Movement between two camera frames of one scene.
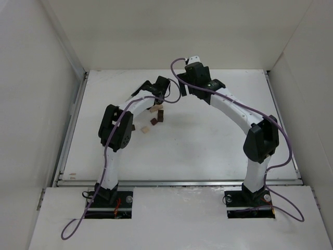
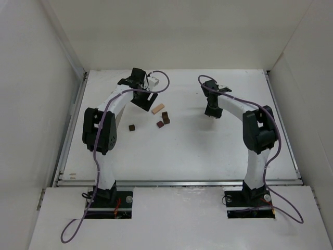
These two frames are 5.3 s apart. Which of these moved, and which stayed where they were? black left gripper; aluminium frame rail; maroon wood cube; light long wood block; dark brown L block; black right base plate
Moved: black left gripper; dark brown L block; maroon wood cube
Stayed: black right base plate; aluminium frame rail; light long wood block
